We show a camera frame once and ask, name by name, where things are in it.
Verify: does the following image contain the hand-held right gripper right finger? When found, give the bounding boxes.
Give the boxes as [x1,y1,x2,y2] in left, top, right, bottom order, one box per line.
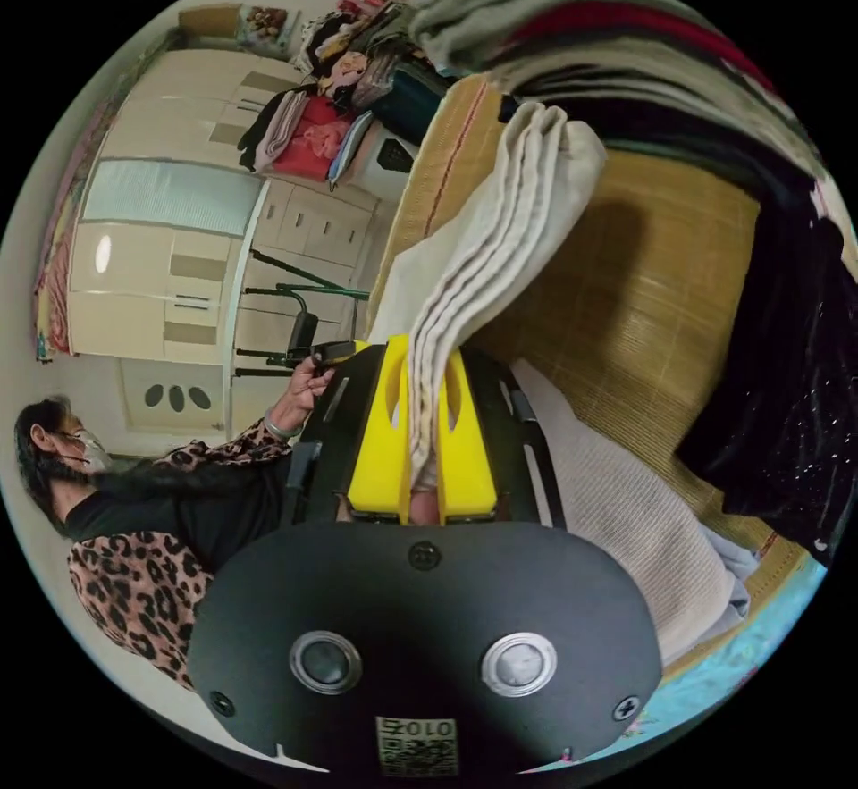
[439,346,499,526]

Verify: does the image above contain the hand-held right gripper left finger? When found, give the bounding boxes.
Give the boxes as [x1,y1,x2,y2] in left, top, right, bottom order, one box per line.
[347,334,414,526]

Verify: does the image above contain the white pants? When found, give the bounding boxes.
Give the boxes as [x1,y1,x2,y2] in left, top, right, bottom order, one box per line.
[365,101,753,674]

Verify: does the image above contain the person's left forearm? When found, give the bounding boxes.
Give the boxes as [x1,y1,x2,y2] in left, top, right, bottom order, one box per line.
[155,404,307,473]

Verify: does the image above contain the person's left hand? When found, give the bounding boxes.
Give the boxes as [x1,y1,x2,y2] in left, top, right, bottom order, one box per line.
[270,354,338,433]

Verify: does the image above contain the white door with oval panes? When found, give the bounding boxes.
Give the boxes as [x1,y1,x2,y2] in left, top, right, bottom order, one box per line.
[114,356,234,443]

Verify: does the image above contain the cream wardrobe cupboard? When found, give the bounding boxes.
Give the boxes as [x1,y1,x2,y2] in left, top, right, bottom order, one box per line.
[33,31,403,368]

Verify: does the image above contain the bed with woven mat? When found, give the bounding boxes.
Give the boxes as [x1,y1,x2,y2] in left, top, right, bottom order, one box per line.
[365,74,834,774]

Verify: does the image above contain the heap of clothes and bags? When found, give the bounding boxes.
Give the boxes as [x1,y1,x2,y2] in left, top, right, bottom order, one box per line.
[235,0,451,195]

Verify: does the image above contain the person's body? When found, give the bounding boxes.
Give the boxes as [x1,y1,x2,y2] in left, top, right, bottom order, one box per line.
[13,393,304,693]

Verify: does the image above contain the pile of clothes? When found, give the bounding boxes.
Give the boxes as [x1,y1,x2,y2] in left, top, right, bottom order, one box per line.
[407,0,856,567]

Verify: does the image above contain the black metal frame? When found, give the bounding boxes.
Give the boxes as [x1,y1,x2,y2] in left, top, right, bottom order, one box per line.
[231,248,374,382]

